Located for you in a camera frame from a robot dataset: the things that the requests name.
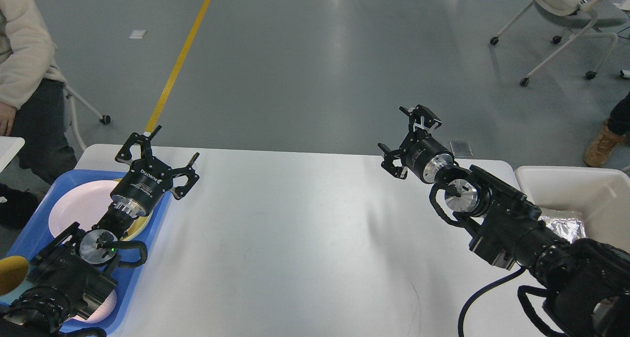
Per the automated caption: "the yellow plate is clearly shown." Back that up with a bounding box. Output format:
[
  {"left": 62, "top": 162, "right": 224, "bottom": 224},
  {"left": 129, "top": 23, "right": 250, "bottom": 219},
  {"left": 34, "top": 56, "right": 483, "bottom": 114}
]
[{"left": 111, "top": 177, "right": 154, "bottom": 242}]

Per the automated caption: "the large foil sheet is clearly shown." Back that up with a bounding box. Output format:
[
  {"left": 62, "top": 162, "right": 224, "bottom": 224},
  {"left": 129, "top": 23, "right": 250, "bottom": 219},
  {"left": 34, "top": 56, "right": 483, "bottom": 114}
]
[{"left": 539, "top": 208, "right": 588, "bottom": 243}]

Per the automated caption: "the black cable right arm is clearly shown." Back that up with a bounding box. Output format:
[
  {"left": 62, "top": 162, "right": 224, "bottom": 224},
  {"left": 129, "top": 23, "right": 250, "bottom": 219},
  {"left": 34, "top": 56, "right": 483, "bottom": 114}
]
[{"left": 458, "top": 266, "right": 527, "bottom": 337}]

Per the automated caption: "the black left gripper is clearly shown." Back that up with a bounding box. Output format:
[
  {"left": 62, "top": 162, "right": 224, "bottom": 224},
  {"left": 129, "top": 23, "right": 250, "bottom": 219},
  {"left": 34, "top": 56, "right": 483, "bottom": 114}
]
[{"left": 109, "top": 125, "right": 201, "bottom": 217}]

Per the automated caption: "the teal mug yellow inside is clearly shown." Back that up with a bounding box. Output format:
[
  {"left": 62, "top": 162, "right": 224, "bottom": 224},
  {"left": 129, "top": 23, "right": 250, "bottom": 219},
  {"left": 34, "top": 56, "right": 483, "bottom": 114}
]
[{"left": 0, "top": 255, "right": 32, "bottom": 305}]

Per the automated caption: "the white plastic bin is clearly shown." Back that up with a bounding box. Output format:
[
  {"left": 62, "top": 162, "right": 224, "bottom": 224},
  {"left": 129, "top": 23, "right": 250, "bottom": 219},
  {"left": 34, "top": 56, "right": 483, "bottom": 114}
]
[{"left": 515, "top": 166, "right": 630, "bottom": 252}]

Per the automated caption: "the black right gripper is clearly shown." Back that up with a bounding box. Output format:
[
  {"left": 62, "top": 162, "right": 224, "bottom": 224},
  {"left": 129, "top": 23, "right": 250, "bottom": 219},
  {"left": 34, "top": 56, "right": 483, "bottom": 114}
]
[{"left": 378, "top": 104, "right": 455, "bottom": 184}]

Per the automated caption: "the person in black trousers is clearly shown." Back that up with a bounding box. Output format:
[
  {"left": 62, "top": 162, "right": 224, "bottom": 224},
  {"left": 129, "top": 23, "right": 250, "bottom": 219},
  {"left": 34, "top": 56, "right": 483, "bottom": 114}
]
[{"left": 583, "top": 94, "right": 630, "bottom": 167}]

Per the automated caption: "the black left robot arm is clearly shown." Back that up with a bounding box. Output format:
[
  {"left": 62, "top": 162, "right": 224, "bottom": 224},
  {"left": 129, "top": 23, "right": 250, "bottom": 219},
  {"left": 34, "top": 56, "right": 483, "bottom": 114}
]
[{"left": 1, "top": 126, "right": 199, "bottom": 337}]

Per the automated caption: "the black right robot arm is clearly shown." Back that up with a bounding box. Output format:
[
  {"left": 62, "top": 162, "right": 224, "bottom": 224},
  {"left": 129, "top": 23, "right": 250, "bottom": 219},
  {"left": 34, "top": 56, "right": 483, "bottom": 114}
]
[{"left": 378, "top": 105, "right": 630, "bottom": 337}]

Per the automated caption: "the blue plastic tray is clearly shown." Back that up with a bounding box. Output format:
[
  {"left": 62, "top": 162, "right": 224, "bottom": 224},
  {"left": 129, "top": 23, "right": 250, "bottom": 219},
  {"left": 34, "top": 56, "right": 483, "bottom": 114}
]
[{"left": 7, "top": 170, "right": 142, "bottom": 337}]

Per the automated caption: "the white chair frame left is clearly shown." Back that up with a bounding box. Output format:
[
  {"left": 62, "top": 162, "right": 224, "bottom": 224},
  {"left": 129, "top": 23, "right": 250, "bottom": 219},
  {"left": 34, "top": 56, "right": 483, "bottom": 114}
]
[{"left": 62, "top": 81, "right": 111, "bottom": 151}]

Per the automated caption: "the white rolling office chair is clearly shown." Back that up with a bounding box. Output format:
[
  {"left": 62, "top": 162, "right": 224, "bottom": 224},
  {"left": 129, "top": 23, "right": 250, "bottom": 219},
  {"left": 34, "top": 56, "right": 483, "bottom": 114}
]
[{"left": 490, "top": 0, "right": 629, "bottom": 87}]

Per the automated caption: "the person in cream sweater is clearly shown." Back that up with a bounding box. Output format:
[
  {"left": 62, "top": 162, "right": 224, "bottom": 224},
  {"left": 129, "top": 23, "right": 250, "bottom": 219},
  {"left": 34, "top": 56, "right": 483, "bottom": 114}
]
[{"left": 0, "top": 0, "right": 79, "bottom": 229}]

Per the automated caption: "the pink plate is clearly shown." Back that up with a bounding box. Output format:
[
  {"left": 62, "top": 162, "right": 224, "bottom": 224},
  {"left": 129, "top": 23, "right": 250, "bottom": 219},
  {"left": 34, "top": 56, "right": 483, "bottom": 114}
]
[{"left": 49, "top": 180, "right": 119, "bottom": 237}]

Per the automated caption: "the pink ribbed mug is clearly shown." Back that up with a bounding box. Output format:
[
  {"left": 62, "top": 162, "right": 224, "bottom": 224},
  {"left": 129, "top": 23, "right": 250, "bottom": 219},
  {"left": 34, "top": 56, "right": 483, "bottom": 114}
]
[{"left": 72, "top": 290, "right": 118, "bottom": 324}]

